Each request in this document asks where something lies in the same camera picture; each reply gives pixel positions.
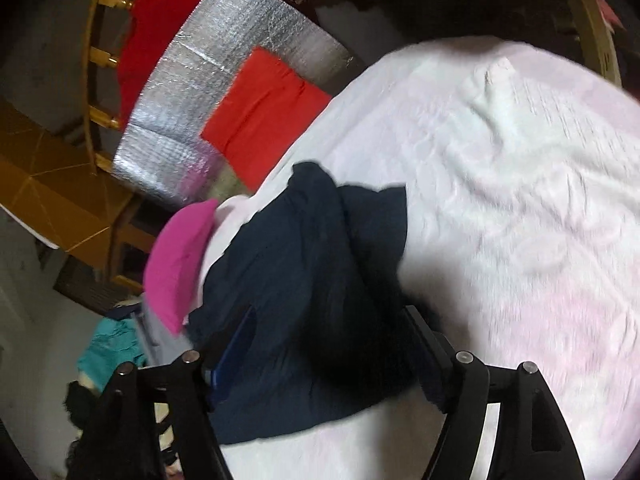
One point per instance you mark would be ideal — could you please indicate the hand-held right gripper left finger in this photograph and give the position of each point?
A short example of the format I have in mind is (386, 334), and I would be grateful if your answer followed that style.
(235, 345)

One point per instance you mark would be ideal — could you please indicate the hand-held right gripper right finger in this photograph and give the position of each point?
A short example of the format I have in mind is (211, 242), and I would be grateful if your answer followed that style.
(426, 351)

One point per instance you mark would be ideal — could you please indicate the navy blue garment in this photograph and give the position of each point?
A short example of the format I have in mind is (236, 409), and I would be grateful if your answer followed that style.
(310, 270)

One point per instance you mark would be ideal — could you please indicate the grey cloth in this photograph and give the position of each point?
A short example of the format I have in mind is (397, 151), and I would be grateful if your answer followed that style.
(160, 340)

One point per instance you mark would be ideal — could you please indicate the folded magenta cloth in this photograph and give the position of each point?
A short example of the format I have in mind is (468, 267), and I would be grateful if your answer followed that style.
(175, 260)

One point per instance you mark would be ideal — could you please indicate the teal cloth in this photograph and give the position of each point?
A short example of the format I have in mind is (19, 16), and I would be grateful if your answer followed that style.
(110, 350)

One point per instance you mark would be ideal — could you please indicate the black cloth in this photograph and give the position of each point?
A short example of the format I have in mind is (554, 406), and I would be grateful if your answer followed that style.
(80, 405)

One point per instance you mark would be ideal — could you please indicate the folded red-orange cloth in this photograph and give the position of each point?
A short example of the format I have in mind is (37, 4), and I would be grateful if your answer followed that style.
(260, 115)

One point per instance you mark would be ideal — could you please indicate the yellow wooden table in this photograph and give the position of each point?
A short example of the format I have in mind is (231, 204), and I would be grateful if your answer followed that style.
(45, 180)

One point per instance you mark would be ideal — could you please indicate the silver foil mat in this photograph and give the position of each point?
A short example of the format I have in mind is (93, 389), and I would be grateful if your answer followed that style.
(200, 70)

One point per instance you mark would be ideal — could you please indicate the wooden chair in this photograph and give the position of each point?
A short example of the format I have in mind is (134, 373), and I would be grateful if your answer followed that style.
(102, 57)

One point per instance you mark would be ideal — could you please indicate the red garment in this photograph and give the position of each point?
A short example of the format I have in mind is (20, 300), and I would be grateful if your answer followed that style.
(155, 20)

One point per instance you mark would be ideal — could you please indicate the curved wooden frame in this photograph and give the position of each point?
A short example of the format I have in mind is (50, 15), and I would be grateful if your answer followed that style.
(595, 25)

